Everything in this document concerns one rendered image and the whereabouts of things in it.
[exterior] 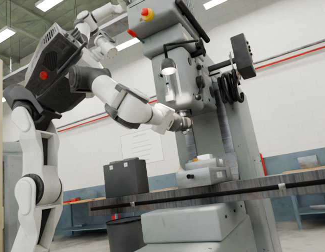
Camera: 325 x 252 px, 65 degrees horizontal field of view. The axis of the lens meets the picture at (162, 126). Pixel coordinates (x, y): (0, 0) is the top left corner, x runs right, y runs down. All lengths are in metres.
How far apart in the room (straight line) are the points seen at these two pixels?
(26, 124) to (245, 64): 1.16
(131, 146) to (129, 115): 5.75
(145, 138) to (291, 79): 3.47
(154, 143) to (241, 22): 3.39
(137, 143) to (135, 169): 5.12
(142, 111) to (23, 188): 0.64
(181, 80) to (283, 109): 4.35
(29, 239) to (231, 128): 1.20
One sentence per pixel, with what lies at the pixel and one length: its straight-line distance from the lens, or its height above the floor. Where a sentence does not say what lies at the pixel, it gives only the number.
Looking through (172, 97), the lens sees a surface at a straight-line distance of 1.23.
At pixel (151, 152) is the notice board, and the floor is 1.78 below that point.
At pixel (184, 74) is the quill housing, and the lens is 1.29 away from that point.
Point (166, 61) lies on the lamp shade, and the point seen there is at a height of 1.48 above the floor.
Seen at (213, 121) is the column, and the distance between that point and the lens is 1.66.
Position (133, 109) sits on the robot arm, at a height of 1.21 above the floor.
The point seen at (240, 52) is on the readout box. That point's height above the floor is 1.61.
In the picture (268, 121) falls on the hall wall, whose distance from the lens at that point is 5.49.
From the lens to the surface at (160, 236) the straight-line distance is 1.12.
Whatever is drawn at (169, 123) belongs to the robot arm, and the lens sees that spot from 1.10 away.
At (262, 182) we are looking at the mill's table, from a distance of 1.10.
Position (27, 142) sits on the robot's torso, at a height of 1.23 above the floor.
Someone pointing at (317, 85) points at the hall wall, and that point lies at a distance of 5.61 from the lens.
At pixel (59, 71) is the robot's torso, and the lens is 1.17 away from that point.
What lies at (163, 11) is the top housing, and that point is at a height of 1.75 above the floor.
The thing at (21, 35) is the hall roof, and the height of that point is 6.20.
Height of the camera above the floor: 0.95
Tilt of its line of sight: 13 degrees up
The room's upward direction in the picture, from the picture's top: 8 degrees counter-clockwise
